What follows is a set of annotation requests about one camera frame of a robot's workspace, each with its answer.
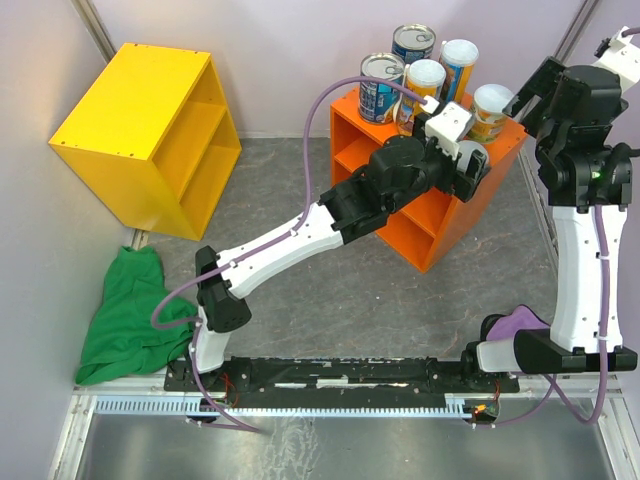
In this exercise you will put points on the orange label can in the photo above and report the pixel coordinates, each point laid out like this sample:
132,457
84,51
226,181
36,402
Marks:
487,106

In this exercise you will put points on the tall orange blue can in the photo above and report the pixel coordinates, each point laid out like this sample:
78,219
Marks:
458,57

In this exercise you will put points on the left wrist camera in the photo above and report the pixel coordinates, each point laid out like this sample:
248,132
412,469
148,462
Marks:
447,123

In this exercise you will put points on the orange shelf cabinet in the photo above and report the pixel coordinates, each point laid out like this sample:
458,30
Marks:
426,229

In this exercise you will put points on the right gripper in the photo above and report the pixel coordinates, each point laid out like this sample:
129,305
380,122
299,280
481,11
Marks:
545,84

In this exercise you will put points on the tall blue red can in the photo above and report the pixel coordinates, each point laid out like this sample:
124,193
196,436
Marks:
423,77

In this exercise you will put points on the green cloth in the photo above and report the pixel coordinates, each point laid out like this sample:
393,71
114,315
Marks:
121,339

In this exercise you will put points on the dark blue can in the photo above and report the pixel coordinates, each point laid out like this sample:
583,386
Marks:
376,101

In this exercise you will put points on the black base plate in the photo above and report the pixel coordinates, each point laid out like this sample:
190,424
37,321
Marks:
349,383

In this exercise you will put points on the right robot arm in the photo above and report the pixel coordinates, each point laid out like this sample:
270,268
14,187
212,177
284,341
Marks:
589,186

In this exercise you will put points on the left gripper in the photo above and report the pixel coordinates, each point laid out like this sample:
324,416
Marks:
464,187

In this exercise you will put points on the yellow shelf cabinet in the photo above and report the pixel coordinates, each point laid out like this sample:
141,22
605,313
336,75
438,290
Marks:
153,138

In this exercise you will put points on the purple cloth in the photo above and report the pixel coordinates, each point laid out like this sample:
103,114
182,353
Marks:
521,318

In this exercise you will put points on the green label can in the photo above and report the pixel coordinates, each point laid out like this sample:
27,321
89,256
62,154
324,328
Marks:
466,148

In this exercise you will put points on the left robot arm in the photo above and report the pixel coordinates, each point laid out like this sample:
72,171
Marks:
395,175

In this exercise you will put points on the blue can pull tab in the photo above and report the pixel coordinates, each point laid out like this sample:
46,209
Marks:
412,42

